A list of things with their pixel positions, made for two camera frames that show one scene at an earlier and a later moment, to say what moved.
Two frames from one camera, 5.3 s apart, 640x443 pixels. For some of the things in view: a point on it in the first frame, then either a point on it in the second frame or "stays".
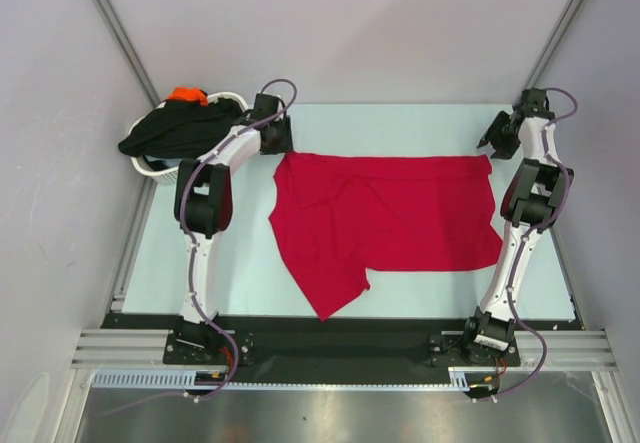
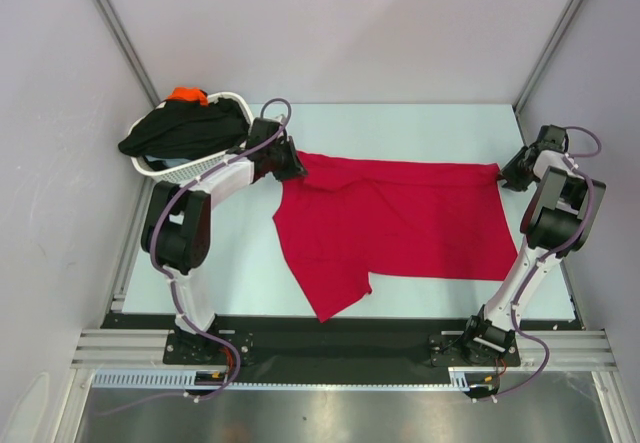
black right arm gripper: [501, 134] -> [513, 174]
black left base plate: [208, 349] stays
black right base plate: [453, 351] stays
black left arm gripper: [284, 144] -> [295, 168]
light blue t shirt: [168, 162] stays
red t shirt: [337, 215] stays
